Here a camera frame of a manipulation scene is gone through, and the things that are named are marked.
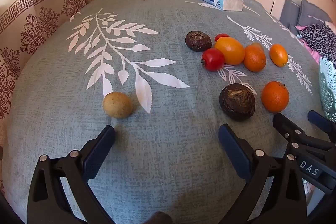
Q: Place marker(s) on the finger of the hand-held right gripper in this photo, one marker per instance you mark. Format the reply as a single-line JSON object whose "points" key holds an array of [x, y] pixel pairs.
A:
{"points": [[286, 127], [320, 120]]}

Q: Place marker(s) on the orange mandarin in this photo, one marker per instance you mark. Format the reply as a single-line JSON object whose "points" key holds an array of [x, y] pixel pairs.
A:
{"points": [[254, 58], [275, 96]]}

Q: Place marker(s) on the grey-green leaf print tablecloth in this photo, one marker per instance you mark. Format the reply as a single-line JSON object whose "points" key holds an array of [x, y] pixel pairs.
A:
{"points": [[162, 87]]}

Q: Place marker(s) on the large yellow-orange oval tomato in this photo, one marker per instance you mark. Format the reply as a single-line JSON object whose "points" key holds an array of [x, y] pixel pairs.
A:
{"points": [[230, 50]]}

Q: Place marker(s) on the teal lace plastic basket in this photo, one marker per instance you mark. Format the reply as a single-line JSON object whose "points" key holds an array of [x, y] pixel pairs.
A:
{"points": [[328, 90]]}

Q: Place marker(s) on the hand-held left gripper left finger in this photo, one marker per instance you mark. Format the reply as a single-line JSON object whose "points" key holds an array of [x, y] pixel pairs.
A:
{"points": [[101, 150]]}

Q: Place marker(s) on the beige patterned curtain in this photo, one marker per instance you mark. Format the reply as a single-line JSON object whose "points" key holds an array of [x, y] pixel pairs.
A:
{"points": [[39, 19]]}

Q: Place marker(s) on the pink cloth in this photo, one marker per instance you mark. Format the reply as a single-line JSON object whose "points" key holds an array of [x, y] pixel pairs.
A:
{"points": [[312, 49]]}

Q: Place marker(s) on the red cherry tomato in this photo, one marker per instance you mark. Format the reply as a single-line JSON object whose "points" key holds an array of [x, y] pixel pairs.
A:
{"points": [[213, 59], [221, 36]]}

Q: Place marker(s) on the small orange oval kumquat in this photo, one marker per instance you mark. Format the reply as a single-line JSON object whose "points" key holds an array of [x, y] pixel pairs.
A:
{"points": [[278, 55]]}

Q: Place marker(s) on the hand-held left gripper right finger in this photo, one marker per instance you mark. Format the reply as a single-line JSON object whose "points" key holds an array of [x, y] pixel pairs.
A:
{"points": [[233, 150]]}

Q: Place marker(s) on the tan round fruit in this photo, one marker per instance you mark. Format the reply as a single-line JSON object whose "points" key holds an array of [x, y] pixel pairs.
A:
{"points": [[117, 105]]}

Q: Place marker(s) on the grey cushion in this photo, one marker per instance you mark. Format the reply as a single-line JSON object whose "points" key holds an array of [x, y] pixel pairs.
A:
{"points": [[288, 12], [313, 12]]}

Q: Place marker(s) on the leopard print cloth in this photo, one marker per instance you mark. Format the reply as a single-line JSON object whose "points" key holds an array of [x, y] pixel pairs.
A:
{"points": [[319, 39]]}

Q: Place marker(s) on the dark brown water chestnut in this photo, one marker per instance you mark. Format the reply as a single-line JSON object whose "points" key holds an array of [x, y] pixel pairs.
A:
{"points": [[198, 41], [237, 102]]}

